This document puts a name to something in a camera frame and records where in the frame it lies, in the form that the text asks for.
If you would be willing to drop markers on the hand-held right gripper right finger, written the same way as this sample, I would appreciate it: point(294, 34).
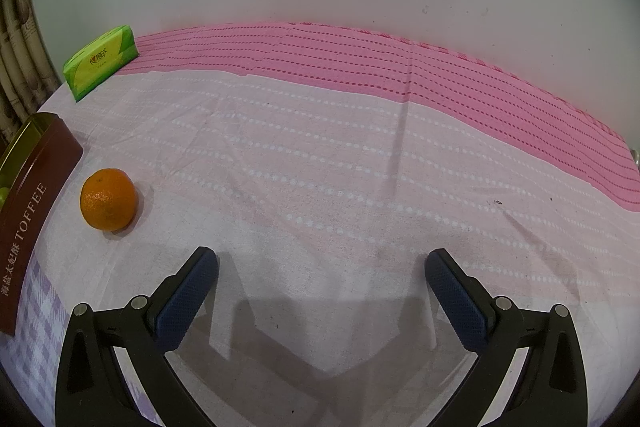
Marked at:
point(457, 302)

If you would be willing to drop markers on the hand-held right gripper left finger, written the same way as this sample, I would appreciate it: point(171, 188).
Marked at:
point(185, 302)

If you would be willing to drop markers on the orange tangerine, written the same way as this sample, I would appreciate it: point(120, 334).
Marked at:
point(109, 199)

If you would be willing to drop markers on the maroon tin box gold inside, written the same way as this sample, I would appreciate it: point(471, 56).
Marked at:
point(35, 207)

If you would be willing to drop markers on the pink and purple checked tablecloth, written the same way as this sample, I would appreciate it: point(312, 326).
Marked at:
point(350, 182)

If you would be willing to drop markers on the green tissue pack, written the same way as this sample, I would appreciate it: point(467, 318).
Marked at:
point(100, 59)

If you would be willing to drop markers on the beige patterned curtain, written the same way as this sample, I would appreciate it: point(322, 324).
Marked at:
point(22, 72)

